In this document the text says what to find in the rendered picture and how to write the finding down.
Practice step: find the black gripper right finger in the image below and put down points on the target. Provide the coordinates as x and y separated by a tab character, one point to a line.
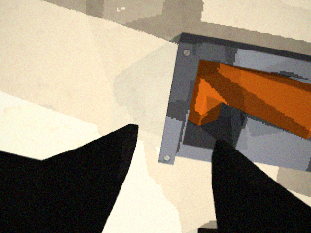
246	200

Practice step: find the grey tray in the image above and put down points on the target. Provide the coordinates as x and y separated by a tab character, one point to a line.
257	139

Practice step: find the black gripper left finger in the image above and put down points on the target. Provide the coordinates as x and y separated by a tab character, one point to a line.
72	192

